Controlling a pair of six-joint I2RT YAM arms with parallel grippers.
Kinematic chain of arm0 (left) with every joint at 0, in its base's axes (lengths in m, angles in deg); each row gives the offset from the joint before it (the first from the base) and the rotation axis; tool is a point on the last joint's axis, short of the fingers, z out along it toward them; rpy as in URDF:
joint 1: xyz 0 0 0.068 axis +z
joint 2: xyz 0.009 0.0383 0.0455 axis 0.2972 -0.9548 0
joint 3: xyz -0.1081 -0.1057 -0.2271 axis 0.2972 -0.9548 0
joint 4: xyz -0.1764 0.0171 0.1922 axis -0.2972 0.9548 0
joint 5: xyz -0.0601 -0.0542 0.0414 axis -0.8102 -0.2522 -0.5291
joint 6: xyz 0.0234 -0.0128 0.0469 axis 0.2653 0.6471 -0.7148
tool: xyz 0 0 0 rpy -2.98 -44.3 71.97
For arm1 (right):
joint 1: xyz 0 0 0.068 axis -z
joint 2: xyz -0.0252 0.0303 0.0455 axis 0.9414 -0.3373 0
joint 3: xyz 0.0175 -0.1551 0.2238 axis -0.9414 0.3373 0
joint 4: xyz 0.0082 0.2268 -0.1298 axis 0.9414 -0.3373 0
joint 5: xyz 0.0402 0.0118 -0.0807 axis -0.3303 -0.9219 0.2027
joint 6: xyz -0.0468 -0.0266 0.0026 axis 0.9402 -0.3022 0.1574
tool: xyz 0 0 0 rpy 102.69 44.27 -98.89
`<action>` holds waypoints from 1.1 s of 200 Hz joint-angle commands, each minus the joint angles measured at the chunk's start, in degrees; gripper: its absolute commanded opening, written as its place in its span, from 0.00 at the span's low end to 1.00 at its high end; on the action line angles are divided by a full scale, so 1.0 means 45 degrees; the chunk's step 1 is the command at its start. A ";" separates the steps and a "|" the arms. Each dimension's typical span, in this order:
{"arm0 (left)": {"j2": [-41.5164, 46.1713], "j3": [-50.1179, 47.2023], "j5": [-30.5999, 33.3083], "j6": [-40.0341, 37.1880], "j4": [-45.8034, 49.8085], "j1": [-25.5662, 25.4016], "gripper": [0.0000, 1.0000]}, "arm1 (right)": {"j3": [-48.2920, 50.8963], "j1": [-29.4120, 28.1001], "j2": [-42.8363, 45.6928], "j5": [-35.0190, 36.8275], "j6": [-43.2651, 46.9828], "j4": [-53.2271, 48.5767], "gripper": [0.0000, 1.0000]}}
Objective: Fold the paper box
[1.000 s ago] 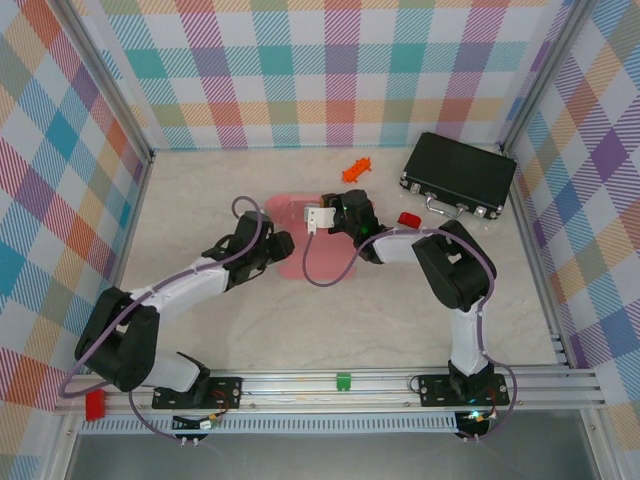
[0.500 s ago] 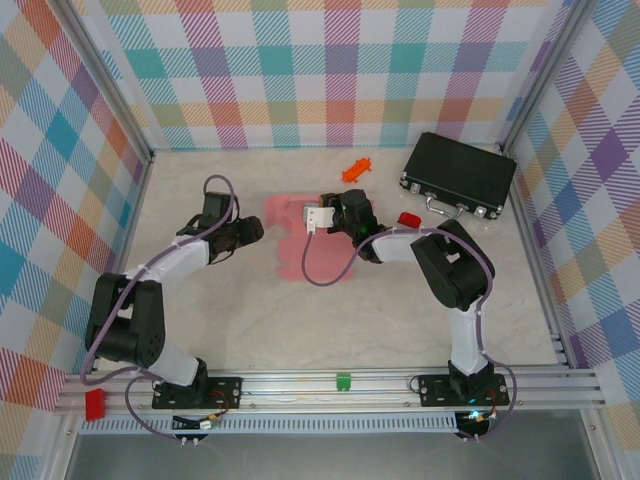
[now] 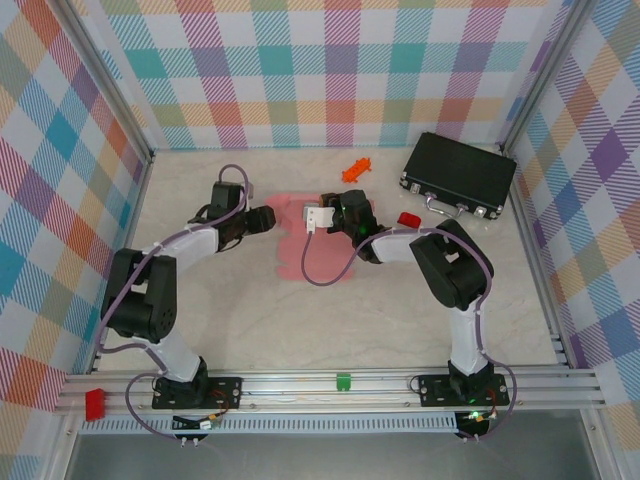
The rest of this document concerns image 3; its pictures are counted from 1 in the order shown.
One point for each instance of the pink paper box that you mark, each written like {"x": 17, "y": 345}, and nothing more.
{"x": 325, "y": 255}

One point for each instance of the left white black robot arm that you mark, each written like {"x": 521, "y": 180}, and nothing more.
{"x": 140, "y": 300}

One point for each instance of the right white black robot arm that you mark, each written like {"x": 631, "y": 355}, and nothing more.
{"x": 450, "y": 270}

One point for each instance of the orange plastic toy piece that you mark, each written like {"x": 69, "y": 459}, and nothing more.
{"x": 356, "y": 170}

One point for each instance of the small red block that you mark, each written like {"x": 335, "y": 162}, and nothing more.
{"x": 409, "y": 220}

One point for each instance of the left aluminium side bar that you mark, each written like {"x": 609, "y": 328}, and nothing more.
{"x": 132, "y": 220}

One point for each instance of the aluminium side bar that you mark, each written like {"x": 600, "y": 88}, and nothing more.
{"x": 132, "y": 220}
{"x": 525, "y": 215}

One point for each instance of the black hard case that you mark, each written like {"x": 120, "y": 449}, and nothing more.
{"x": 460, "y": 165}

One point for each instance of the right aluminium side bar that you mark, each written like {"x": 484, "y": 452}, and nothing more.
{"x": 525, "y": 215}

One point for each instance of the green lit power connector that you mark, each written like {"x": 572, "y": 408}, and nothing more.
{"x": 475, "y": 416}

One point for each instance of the green block on rail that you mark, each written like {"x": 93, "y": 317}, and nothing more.
{"x": 344, "y": 381}

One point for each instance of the aluminium mounting rail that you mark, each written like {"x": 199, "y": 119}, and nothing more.
{"x": 300, "y": 385}

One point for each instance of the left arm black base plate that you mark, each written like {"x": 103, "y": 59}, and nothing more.
{"x": 227, "y": 390}

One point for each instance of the left aluminium frame post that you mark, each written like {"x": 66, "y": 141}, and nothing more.
{"x": 107, "y": 85}

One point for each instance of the aluminium frame post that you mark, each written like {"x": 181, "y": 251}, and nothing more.
{"x": 107, "y": 85}
{"x": 545, "y": 75}

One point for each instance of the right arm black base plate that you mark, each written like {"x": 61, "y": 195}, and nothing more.
{"x": 432, "y": 390}

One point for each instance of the right aluminium frame post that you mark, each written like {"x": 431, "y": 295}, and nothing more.
{"x": 545, "y": 75}

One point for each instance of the red block on rail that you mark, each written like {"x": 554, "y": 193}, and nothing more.
{"x": 95, "y": 405}

